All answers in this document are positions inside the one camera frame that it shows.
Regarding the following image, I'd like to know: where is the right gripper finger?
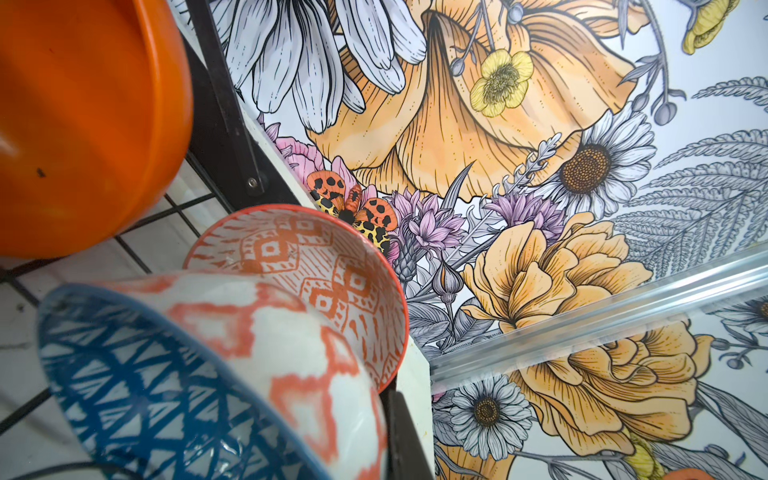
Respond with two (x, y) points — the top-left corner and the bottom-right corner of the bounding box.
(383, 389), (434, 480)

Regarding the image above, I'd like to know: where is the red patterned bowl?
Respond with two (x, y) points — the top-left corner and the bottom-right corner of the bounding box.
(183, 204), (409, 390)

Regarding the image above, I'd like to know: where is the blue geometric bowl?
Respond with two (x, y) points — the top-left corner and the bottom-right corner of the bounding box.
(37, 271), (388, 479)

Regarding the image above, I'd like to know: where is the black wire dish rack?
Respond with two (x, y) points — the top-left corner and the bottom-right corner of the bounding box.
(0, 0), (301, 480)

